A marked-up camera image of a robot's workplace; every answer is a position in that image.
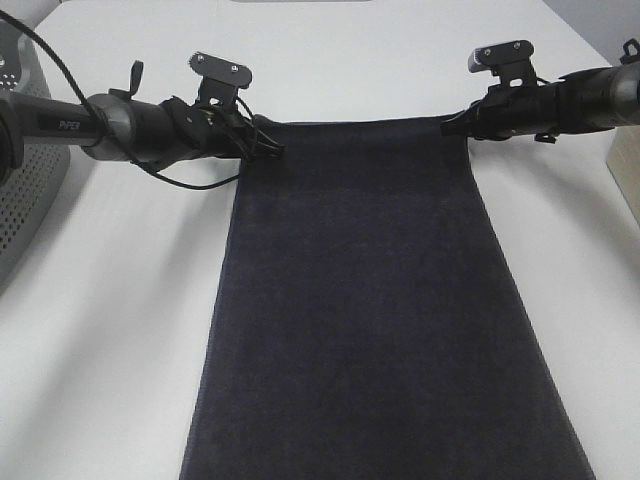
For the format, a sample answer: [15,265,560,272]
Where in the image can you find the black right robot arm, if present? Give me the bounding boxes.
[440,63,639,144]

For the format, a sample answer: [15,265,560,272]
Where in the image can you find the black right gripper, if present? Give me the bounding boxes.
[440,82,560,141]

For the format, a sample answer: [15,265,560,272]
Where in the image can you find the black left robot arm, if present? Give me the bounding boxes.
[1,90,284,184]

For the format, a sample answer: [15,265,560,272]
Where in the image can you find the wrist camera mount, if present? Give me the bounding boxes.
[188,52,253,111]
[467,39,538,88]

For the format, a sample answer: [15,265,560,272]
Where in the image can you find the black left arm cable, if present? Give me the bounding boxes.
[0,9,241,191]

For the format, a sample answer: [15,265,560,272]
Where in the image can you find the beige box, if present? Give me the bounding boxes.
[606,126,640,222]

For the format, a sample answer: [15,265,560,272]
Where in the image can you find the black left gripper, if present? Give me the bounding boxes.
[160,97,285,163]

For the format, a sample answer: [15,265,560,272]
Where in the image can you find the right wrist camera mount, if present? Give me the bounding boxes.
[467,39,538,88]

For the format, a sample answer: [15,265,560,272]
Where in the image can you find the grey perforated plastic basket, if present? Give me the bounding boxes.
[1,22,70,289]

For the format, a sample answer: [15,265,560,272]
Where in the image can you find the dark navy towel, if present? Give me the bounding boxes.
[180,118,594,479]

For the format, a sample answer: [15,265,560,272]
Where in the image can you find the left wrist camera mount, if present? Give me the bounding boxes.
[188,52,253,111]

